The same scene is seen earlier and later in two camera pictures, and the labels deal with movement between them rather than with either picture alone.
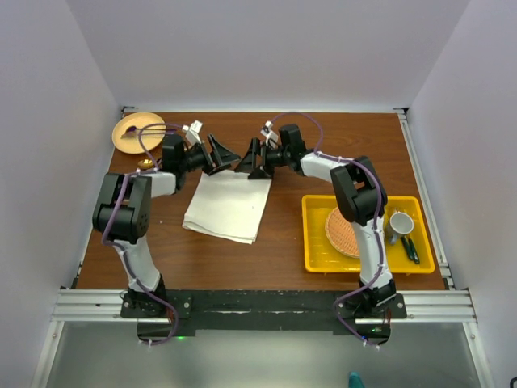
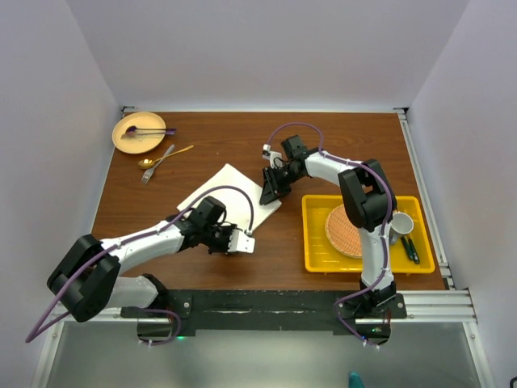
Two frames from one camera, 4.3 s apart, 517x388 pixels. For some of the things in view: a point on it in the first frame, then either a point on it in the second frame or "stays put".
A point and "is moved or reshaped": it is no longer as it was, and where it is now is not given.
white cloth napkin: (227, 204) is moved or reshaped
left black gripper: (220, 156) -> (225, 246)
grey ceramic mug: (399, 223) stays put
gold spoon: (145, 164) stays put
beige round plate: (152, 135) stays put
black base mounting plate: (165, 316) stays put
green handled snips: (410, 248) stays put
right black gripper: (249, 161) -> (271, 188)
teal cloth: (355, 380) stays put
